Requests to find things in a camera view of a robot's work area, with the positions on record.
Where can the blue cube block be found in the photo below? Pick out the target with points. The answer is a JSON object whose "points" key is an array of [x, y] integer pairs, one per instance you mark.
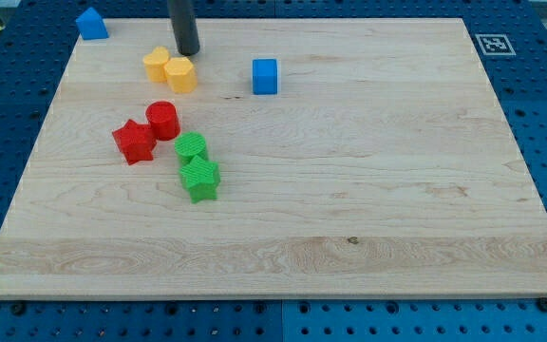
{"points": [[265, 76]]}

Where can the green cylinder block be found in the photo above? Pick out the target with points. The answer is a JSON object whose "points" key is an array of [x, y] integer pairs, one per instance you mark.
{"points": [[189, 145]]}

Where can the white fiducial marker tag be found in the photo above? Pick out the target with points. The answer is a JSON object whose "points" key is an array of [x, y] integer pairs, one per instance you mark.
{"points": [[494, 44]]}

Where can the yellow hexagon block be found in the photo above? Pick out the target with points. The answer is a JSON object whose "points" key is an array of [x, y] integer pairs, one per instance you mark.
{"points": [[181, 75]]}

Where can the wooden board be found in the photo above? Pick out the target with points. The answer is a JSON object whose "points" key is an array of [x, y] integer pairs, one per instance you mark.
{"points": [[383, 168]]}

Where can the red star block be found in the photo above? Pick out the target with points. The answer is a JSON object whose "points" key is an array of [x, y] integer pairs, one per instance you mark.
{"points": [[135, 141]]}

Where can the red cylinder block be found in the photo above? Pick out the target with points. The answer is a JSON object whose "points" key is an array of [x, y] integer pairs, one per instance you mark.
{"points": [[164, 120]]}

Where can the yellow heart block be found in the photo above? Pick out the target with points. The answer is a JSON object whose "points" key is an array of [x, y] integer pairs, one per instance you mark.
{"points": [[154, 63]]}

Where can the blue pentagon block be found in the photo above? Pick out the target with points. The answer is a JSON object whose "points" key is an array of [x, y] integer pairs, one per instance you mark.
{"points": [[91, 25]]}

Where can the green star block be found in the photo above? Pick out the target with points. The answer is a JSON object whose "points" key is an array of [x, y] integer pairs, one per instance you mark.
{"points": [[200, 178]]}

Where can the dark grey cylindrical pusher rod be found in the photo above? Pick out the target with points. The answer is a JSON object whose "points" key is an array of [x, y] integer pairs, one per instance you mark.
{"points": [[184, 25]]}

